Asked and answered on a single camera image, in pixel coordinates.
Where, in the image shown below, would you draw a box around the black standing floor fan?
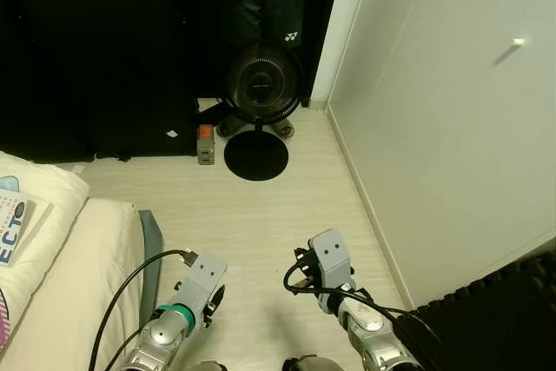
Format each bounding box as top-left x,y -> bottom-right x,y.
222,40 -> 306,183

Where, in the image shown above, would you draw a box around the person in red shirt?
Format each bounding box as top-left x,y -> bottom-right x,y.
215,0 -> 331,140

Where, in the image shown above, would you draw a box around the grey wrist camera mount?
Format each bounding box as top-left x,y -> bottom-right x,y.
172,251 -> 228,318
308,229 -> 354,301

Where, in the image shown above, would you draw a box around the grey right robot leg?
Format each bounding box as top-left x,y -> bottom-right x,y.
281,354 -> 338,371

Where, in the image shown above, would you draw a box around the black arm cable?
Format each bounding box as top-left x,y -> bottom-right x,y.
89,249 -> 197,371
283,249 -> 444,371

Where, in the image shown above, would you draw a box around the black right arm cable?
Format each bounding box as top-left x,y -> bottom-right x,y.
283,249 -> 444,371

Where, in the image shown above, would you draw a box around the white book blue letters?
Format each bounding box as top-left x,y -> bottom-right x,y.
0,190 -> 55,269

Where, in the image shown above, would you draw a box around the grey power strip red switch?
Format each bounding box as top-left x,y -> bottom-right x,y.
196,123 -> 216,167

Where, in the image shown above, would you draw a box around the black foam puzzle mat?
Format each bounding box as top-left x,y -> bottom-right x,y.
407,252 -> 556,371

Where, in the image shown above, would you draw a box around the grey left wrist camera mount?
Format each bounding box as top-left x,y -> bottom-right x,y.
172,251 -> 228,318

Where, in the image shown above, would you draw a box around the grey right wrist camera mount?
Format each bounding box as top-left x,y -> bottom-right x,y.
308,229 -> 354,301

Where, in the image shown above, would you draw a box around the white wardrobe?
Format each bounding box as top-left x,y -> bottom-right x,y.
327,0 -> 556,309

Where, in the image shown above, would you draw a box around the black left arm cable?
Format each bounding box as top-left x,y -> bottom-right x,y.
89,249 -> 197,371

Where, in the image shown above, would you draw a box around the low black cabinet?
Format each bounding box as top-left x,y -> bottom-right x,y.
0,0 -> 228,163

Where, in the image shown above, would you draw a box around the beige mattress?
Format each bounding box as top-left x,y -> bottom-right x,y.
0,197 -> 146,371

